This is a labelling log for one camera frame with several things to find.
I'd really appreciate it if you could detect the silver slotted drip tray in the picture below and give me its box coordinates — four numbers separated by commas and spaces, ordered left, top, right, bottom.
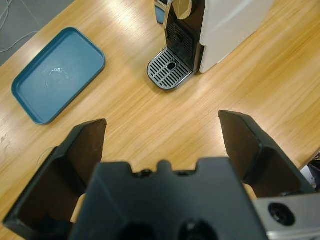
146, 47, 193, 91

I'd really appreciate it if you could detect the white capsule coffee machine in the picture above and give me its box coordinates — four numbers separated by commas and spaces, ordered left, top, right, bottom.
154, 0, 277, 74

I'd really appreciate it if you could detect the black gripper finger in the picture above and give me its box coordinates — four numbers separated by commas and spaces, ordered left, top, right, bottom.
2, 118, 108, 240
217, 109, 316, 200

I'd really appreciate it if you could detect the blue rectangular plastic tray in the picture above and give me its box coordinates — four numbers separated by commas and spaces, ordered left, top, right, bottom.
11, 26, 106, 125

